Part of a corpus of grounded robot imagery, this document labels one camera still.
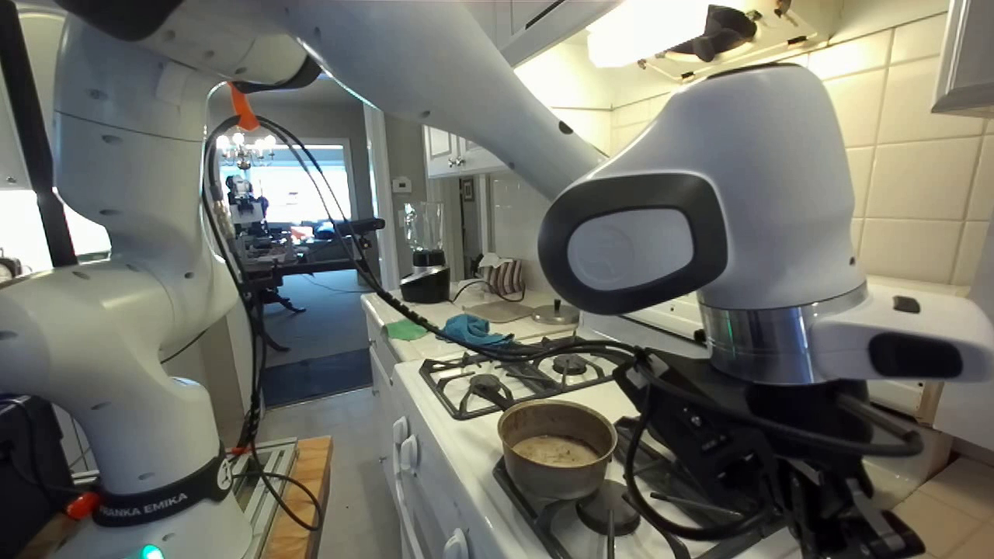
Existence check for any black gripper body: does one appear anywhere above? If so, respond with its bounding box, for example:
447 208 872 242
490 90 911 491
744 376 885 491

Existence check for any black burner grate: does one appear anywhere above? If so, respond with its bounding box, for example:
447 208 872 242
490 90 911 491
490 413 810 559
416 337 638 421

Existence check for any metal saucepan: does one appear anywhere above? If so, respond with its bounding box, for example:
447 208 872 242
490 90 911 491
494 396 622 510

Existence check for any striped dish rack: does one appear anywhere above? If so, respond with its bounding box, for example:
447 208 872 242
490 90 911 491
479 255 530 303

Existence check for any white gas stove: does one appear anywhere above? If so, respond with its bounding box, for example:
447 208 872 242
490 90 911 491
389 269 973 559

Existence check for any blue cloth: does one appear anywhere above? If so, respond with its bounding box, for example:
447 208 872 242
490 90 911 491
437 309 517 351

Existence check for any black base blender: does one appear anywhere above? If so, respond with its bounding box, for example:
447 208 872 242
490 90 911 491
396 196 453 308

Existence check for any green sponge cloth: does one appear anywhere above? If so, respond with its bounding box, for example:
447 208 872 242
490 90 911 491
383 317 433 344

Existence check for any white range hood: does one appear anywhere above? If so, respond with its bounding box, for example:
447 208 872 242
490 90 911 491
494 0 846 111

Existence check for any wooden board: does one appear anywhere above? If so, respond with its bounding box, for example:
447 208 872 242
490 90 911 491
254 431 338 559

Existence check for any dark dining table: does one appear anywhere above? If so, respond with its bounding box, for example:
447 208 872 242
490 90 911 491
231 236 373 358

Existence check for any crystal chandelier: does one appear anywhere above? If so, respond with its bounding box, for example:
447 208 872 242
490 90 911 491
208 127 281 174

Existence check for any black bag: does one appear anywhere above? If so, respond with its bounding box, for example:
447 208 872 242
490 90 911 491
0 388 77 559

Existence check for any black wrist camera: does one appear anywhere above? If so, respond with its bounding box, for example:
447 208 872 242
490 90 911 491
620 358 784 459

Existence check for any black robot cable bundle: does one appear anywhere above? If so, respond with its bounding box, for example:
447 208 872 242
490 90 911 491
196 106 927 548

